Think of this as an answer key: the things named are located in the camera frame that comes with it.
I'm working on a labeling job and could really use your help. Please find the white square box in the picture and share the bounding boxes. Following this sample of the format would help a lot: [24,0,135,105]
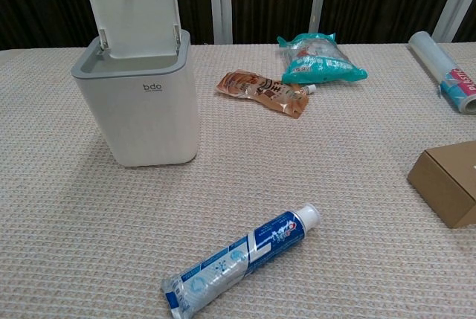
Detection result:
[70,0,200,167]

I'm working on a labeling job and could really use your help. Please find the brown snack pouch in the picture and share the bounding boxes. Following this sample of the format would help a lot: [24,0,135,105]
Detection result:
[214,69,318,120]

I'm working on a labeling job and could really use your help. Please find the beige woven tablecloth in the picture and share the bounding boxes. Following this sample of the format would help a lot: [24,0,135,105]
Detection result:
[0,42,476,319]

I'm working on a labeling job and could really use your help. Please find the teal snack bag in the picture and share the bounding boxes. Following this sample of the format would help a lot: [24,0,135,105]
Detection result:
[277,32,369,86]

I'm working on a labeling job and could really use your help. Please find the blue white toothpaste tube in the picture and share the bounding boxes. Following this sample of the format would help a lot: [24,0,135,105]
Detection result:
[160,202,323,318]

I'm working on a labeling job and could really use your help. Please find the brown cardboard box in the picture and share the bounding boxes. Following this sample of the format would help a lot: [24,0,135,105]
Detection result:
[407,140,476,229]

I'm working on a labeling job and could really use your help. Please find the plastic wrap roll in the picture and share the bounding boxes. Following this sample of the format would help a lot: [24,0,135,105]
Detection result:
[408,30,476,115]

